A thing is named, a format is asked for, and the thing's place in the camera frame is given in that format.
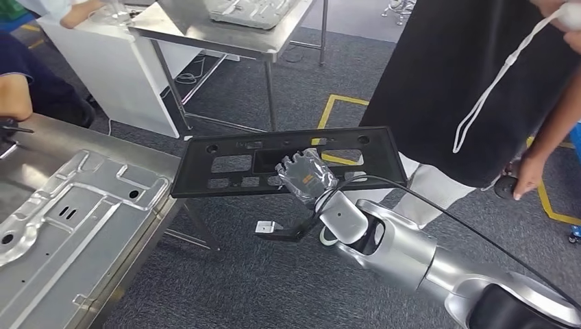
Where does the person's hand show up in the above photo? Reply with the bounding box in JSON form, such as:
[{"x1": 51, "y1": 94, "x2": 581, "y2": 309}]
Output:
[
  {"x1": 528, "y1": 0, "x2": 581, "y2": 56},
  {"x1": 512, "y1": 151, "x2": 551, "y2": 202}
]

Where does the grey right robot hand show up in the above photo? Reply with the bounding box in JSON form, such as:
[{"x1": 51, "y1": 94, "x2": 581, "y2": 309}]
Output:
[{"x1": 274, "y1": 148, "x2": 341, "y2": 208}]

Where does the white cord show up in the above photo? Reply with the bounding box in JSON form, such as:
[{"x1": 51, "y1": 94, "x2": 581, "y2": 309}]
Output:
[{"x1": 452, "y1": 2, "x2": 581, "y2": 154}]

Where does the black plastic plate holder part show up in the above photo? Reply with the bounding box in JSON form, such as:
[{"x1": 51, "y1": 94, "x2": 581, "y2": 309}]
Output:
[{"x1": 170, "y1": 126, "x2": 408, "y2": 199}]

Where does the steel workbench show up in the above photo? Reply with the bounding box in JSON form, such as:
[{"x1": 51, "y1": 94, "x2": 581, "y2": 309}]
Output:
[{"x1": 0, "y1": 113, "x2": 221, "y2": 329}]

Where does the yellow floor tape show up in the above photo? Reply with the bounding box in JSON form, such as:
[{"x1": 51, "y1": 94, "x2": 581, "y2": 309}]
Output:
[
  {"x1": 310, "y1": 94, "x2": 371, "y2": 167},
  {"x1": 526, "y1": 136, "x2": 581, "y2": 227}
]

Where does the person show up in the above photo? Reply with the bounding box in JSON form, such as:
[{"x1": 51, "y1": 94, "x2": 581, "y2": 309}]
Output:
[
  {"x1": 0, "y1": 32, "x2": 96, "y2": 129},
  {"x1": 16, "y1": 0, "x2": 108, "y2": 30},
  {"x1": 358, "y1": 0, "x2": 581, "y2": 230}
]

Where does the stamped aluminium panel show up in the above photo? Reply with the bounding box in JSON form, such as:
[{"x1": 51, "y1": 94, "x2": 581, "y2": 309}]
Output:
[
  {"x1": 208, "y1": 0, "x2": 301, "y2": 30},
  {"x1": 0, "y1": 149, "x2": 171, "y2": 329}
]

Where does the steel table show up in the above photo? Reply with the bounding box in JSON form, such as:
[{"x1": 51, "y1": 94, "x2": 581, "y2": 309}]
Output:
[{"x1": 128, "y1": 0, "x2": 329, "y2": 137}]

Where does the silver chair base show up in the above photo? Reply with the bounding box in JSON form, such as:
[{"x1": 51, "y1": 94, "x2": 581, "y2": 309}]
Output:
[{"x1": 380, "y1": 0, "x2": 417, "y2": 26}]

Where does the white desk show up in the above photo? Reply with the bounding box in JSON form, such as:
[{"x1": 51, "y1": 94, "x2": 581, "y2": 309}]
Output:
[{"x1": 36, "y1": 13, "x2": 203, "y2": 139}]

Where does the clear plastic object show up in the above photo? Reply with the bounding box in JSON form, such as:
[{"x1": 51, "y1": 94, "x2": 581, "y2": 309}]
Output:
[{"x1": 88, "y1": 0, "x2": 132, "y2": 26}]

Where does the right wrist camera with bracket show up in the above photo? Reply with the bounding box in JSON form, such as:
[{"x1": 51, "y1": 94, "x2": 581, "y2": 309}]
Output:
[{"x1": 254, "y1": 213, "x2": 327, "y2": 244}]

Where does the white floor cable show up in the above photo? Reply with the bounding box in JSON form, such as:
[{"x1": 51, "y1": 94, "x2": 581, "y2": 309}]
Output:
[{"x1": 174, "y1": 54, "x2": 210, "y2": 87}]

